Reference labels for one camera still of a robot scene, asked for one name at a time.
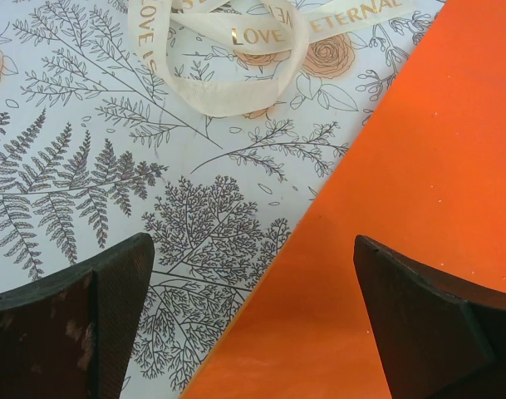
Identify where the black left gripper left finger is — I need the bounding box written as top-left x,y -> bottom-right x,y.
0,231 -> 156,399

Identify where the floral patterned table mat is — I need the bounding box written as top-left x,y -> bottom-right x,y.
0,0 -> 449,399

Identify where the orange wrapping paper sheet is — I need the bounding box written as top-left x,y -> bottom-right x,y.
179,0 -> 506,399

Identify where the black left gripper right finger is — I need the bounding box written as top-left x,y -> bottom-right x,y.
353,234 -> 506,399

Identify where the cream ribbon with gold print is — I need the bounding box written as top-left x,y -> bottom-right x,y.
126,0 -> 407,118

